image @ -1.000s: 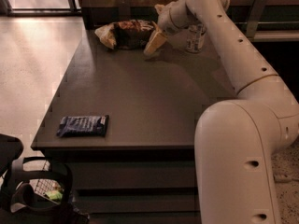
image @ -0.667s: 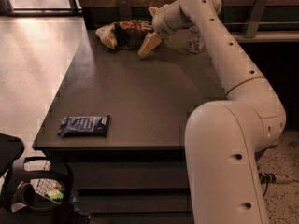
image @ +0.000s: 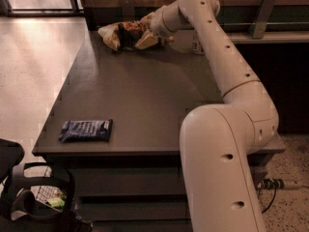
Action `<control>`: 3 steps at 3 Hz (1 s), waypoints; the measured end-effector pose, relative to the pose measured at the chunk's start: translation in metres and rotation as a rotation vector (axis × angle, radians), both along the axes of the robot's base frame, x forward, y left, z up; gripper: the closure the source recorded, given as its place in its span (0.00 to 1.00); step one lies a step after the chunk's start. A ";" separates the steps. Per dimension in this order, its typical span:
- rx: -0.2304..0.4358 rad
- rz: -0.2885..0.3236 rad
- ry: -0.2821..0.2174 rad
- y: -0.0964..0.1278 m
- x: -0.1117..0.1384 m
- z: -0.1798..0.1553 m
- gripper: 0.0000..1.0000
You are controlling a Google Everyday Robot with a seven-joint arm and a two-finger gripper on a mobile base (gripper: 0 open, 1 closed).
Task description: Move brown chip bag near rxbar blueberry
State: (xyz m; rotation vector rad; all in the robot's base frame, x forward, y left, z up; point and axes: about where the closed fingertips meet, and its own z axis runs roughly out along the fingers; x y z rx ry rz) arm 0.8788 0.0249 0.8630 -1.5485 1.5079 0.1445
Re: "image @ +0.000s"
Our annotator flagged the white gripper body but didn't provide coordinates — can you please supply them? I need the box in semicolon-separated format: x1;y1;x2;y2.
150;6;171;38

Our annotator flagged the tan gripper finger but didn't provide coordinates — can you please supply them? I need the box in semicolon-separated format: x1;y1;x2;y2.
135;29;158;50
140;12;155;27

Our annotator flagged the brown chip bag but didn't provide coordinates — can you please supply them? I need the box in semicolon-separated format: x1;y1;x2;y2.
98;20;175;52

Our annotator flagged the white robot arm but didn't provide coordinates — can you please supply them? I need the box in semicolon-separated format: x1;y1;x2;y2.
136;0;279;232

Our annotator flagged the blue rxbar blueberry wrapper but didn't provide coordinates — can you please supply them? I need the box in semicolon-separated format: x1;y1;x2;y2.
59;119;113;143

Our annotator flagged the clear plastic water bottle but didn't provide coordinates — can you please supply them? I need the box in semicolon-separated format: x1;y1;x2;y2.
192;31;205;55

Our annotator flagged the dark grey drawer cabinet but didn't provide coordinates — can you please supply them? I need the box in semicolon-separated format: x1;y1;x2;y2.
32;29;287;232

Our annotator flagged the black chair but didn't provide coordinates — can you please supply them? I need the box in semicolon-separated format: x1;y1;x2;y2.
0;139;25;220

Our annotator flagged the white power strip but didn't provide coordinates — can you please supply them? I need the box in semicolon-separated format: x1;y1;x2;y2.
256;178;303;190

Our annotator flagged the grey metal wall bracket left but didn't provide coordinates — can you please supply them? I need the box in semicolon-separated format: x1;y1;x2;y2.
120;0;135;20

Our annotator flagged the grey metal wall bracket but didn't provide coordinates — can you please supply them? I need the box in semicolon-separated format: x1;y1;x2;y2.
249;0;276;39
120;0;135;20

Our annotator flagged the black wire basket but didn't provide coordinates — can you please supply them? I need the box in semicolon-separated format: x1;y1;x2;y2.
9;161;95;232

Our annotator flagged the black power cable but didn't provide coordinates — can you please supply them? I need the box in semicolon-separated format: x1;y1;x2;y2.
256;187;278;215

